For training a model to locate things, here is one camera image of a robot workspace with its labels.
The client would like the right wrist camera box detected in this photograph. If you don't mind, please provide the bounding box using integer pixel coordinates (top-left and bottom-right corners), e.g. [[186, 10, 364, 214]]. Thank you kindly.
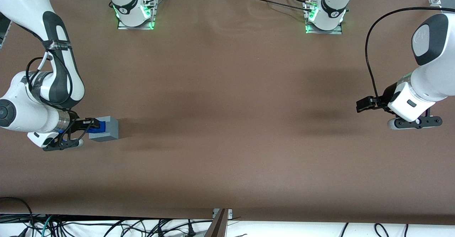
[[42, 139, 84, 152]]

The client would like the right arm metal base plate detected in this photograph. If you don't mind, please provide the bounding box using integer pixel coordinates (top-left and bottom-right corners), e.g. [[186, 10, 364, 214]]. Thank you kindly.
[[117, 17, 156, 31]]

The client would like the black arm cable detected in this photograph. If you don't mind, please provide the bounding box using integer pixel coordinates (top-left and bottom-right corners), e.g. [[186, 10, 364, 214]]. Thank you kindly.
[[25, 40, 74, 107], [365, 7, 455, 107]]

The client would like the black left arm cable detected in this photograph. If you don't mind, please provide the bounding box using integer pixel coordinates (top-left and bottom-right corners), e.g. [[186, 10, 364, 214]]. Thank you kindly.
[[365, 7, 455, 107]]

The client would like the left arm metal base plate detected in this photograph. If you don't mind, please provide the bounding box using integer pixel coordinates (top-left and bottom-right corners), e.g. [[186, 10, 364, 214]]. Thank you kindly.
[[305, 24, 343, 35]]

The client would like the silver metal bracket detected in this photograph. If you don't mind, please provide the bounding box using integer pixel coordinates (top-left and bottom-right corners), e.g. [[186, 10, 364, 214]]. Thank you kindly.
[[212, 208, 234, 219]]

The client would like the aluminium frame beam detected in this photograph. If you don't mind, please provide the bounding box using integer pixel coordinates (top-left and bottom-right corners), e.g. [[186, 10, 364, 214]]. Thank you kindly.
[[204, 209, 229, 237]]

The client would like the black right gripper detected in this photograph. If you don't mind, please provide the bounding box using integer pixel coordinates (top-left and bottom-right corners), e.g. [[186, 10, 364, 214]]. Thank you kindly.
[[65, 111, 101, 144]]

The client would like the long black table cable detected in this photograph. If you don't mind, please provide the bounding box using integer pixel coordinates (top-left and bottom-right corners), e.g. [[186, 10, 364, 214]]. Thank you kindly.
[[245, 0, 314, 12]]

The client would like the teal floor cable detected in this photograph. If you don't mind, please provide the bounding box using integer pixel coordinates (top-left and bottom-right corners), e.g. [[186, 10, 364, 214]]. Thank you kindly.
[[33, 215, 54, 237]]

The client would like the black looped floor cable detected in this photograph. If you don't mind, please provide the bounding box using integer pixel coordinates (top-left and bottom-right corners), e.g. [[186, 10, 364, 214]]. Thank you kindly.
[[0, 196, 35, 237]]

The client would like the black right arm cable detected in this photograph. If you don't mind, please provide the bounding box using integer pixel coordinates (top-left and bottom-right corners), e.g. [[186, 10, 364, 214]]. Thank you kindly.
[[25, 40, 74, 107]]

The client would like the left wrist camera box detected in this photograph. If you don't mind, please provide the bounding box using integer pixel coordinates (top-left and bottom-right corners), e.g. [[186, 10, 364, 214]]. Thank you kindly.
[[387, 116, 443, 130]]

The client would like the gray square base block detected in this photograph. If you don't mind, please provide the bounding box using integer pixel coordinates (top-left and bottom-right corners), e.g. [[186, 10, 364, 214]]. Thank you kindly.
[[88, 116, 120, 142]]

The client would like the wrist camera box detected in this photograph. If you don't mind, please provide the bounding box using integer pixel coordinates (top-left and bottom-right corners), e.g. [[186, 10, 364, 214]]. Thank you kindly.
[[387, 116, 443, 130], [42, 139, 84, 152]]

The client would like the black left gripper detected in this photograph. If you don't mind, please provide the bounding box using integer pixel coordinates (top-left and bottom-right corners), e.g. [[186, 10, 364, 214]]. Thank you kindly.
[[356, 82, 406, 114]]

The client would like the brown table cover sheet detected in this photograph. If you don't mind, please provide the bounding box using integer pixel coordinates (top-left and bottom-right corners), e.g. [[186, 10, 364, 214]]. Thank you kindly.
[[0, 0, 455, 227]]

